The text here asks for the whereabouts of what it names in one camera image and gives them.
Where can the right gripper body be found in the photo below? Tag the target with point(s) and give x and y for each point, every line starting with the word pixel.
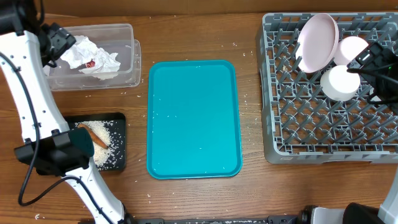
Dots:
pixel 388 90

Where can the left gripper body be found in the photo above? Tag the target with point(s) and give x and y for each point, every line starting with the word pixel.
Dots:
pixel 55 42

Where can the pink plastic bowl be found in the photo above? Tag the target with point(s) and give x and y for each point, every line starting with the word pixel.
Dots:
pixel 348 49

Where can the red snack wrapper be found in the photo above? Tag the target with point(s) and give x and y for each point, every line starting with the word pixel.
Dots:
pixel 90 64

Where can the pale green bowl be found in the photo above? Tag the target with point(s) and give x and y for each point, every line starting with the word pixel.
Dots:
pixel 338 84

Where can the white tissue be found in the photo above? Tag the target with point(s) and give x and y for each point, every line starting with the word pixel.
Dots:
pixel 83 51

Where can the large white plate with rice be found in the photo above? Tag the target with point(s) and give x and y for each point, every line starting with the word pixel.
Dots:
pixel 317 41

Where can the orange carrot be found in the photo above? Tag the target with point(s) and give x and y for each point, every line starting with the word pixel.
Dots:
pixel 93 136

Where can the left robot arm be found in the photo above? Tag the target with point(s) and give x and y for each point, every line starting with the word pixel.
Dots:
pixel 54 152

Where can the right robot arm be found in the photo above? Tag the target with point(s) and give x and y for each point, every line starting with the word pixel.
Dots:
pixel 354 212

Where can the grey dishwasher rack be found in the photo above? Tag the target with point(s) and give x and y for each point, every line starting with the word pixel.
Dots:
pixel 301 125

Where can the clear plastic bin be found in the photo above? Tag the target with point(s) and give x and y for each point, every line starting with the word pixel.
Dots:
pixel 113 38

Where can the pile of white rice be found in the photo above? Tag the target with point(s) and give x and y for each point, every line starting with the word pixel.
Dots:
pixel 108 141

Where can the black tray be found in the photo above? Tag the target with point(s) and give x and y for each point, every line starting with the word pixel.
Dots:
pixel 71 120

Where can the teal plastic serving tray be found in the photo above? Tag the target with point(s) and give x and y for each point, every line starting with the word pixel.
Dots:
pixel 193 126

